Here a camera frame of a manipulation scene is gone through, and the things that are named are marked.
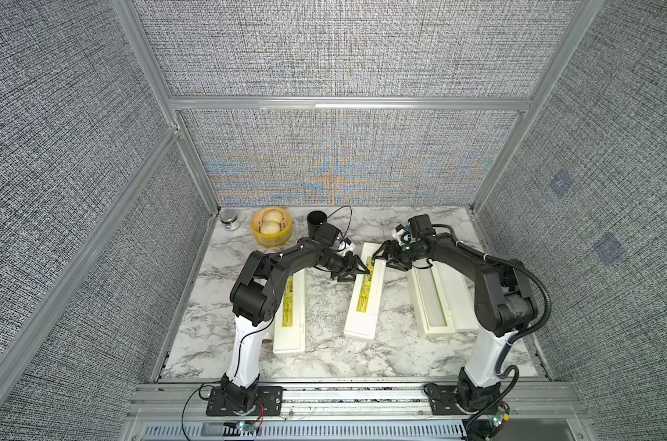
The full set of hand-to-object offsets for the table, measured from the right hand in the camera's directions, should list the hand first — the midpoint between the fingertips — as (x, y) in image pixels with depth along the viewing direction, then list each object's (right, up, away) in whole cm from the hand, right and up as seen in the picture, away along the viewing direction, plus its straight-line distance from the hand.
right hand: (379, 252), depth 93 cm
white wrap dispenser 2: (-6, -13, -9) cm, 17 cm away
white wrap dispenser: (+19, -14, -7) cm, 25 cm away
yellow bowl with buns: (-39, +9, +12) cm, 42 cm away
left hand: (-4, -7, -3) cm, 9 cm away
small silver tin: (-56, +12, +16) cm, 60 cm away
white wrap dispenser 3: (-28, -20, -14) cm, 37 cm away
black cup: (-22, +12, +11) cm, 27 cm away
